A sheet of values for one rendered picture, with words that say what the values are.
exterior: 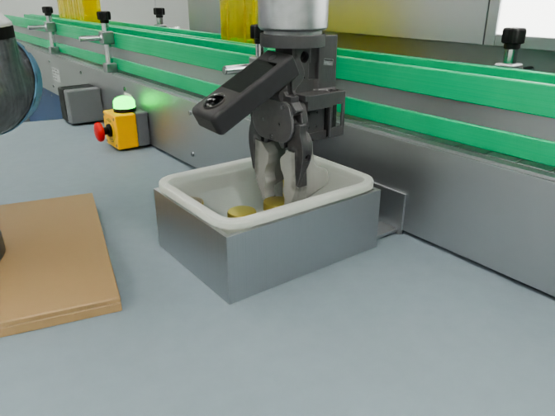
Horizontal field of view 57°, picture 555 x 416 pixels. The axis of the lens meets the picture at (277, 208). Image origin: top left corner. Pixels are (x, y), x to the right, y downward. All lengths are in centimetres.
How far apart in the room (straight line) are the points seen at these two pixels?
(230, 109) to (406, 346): 28
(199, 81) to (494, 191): 53
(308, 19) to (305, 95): 8
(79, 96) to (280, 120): 83
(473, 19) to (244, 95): 41
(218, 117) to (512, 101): 31
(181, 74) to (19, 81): 35
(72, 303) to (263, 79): 29
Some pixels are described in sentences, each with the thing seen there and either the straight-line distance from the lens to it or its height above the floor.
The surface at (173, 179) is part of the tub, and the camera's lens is 64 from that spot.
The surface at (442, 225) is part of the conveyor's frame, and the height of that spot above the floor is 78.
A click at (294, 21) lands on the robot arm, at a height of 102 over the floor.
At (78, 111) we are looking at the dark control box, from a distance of 134.
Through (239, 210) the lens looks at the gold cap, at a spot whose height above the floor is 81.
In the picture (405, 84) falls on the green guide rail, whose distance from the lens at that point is 69.
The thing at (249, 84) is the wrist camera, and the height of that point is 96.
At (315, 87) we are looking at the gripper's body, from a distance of 60.
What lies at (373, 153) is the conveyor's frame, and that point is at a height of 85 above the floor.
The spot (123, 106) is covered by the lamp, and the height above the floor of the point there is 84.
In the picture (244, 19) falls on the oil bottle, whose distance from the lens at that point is 98.
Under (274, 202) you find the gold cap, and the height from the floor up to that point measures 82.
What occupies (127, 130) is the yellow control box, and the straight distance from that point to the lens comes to 108.
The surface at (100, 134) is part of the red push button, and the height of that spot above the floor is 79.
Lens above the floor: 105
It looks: 23 degrees down
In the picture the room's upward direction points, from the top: straight up
